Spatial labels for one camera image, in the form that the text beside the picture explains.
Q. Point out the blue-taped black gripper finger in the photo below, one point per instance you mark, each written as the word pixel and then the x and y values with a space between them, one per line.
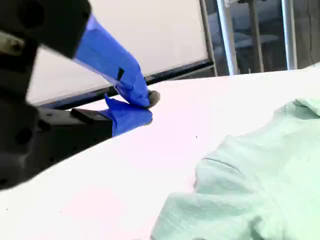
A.
pixel 130 117
pixel 107 57

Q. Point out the pale green T-shirt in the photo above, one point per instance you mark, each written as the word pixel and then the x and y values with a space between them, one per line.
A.
pixel 252 180

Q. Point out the white metal pole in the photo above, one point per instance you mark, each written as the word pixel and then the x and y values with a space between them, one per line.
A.
pixel 228 37
pixel 290 35

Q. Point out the whiteboard with black frame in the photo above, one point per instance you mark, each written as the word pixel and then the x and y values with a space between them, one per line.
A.
pixel 160 37

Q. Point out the grey metal stand post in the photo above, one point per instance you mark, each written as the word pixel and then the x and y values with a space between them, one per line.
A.
pixel 208 32

